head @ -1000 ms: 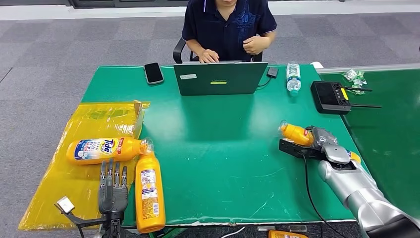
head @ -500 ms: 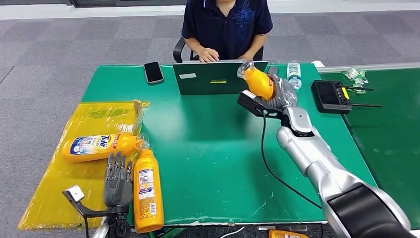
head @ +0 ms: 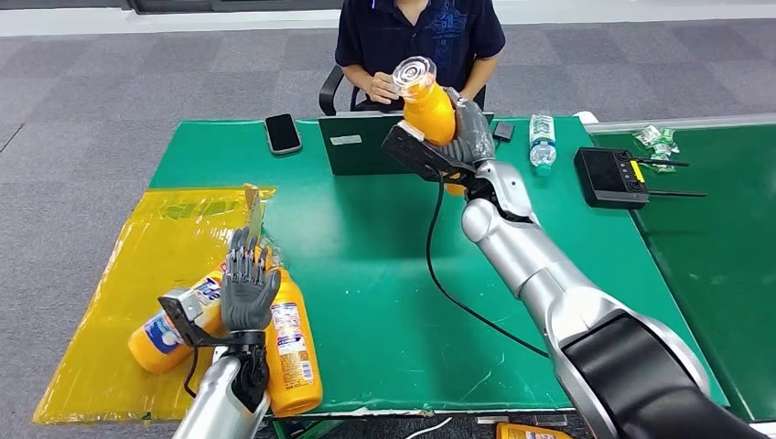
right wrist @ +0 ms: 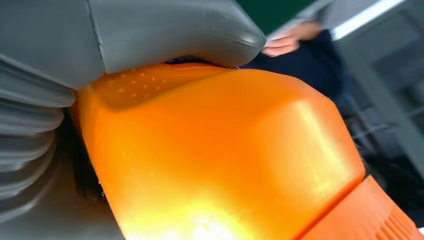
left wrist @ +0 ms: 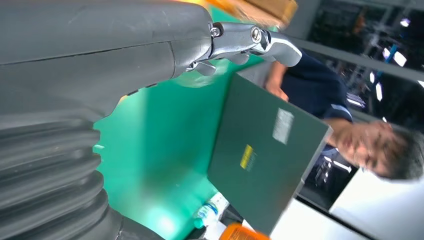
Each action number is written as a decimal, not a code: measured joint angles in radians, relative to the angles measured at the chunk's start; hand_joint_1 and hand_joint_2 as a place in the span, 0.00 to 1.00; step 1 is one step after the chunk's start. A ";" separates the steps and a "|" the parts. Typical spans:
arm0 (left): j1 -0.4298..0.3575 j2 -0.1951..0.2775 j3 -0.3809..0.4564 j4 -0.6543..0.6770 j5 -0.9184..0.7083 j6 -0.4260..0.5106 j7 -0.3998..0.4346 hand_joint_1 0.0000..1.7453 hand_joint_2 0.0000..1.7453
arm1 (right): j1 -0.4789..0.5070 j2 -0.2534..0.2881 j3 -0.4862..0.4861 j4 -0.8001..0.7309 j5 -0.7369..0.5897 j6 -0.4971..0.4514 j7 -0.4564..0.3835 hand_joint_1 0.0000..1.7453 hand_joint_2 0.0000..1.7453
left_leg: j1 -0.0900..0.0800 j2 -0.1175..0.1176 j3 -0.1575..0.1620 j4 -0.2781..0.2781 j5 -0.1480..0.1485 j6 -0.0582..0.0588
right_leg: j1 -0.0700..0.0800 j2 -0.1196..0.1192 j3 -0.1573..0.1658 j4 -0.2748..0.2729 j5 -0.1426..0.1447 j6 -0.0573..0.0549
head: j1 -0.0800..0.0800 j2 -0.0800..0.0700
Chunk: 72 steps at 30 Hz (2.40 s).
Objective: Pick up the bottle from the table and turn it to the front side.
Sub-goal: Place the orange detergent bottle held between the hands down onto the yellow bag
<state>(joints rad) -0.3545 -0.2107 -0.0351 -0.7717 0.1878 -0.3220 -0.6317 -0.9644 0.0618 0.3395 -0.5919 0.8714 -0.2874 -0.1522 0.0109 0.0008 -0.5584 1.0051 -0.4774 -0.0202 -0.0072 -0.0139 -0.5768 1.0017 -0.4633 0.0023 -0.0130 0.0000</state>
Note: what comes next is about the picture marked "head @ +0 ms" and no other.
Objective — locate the person's right hand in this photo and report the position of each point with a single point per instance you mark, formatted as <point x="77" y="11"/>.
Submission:
<point x="383" y="88"/>

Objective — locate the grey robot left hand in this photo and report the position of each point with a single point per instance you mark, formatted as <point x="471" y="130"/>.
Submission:
<point x="248" y="297"/>

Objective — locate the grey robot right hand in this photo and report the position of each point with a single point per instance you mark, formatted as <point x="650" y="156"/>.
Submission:
<point x="476" y="136"/>

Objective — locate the orange Tide detergent bottle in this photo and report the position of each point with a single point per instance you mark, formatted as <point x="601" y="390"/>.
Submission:
<point x="294" y="357"/>
<point x="527" y="432"/>
<point x="427" y="115"/>
<point x="157" y="339"/>

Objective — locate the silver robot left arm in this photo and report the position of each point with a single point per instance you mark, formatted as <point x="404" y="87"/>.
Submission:
<point x="218" y="394"/>

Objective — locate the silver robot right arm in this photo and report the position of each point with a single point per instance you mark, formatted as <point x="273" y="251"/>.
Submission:
<point x="576" y="303"/>

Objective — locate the clear plastic water bottle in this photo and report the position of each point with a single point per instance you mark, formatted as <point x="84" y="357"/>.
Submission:
<point x="542" y="142"/>

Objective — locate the small black adapter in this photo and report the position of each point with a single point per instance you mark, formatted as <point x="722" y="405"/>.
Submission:
<point x="504" y="131"/>

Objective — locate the black office chair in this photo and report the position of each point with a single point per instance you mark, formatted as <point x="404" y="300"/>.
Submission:
<point x="329" y="91"/>

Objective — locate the person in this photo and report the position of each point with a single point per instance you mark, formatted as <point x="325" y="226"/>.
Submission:
<point x="418" y="30"/>

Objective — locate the dark green laptop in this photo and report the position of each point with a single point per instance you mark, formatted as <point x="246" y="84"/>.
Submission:
<point x="351" y="151"/>

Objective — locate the black smartphone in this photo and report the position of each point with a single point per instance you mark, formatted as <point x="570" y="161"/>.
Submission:
<point x="283" y="134"/>

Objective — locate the yellow plastic sheet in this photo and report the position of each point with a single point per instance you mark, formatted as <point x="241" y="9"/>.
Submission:
<point x="151" y="242"/>

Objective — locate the green table mat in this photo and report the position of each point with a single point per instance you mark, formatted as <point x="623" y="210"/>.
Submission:
<point x="376" y="254"/>
<point x="715" y="260"/>

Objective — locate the black remote controller with antennas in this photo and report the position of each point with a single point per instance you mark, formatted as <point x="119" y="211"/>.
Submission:
<point x="606" y="179"/>

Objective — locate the green plastic piece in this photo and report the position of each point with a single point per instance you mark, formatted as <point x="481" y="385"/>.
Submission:
<point x="309" y="430"/>

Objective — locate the crumpled green white wrappers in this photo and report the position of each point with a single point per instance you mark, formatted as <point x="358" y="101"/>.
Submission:
<point x="658" y="142"/>

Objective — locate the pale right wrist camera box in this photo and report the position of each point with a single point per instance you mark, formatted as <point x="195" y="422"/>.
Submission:
<point x="411" y="129"/>

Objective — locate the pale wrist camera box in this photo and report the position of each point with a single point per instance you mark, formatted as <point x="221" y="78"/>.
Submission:
<point x="185" y="304"/>
<point x="411" y="129"/>

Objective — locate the black right camera bracket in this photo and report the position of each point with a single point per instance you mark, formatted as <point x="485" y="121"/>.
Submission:
<point x="424" y="159"/>

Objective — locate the black camera bracket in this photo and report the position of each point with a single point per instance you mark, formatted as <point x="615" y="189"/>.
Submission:
<point x="182" y="332"/>
<point x="424" y="159"/>

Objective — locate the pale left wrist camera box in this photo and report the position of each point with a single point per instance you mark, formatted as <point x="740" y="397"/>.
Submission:
<point x="185" y="304"/>

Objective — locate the black left camera bracket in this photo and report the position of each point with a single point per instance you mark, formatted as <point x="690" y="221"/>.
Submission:
<point x="182" y="332"/>

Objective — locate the grey metal table rail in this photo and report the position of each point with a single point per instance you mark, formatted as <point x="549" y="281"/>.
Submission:
<point x="679" y="122"/>

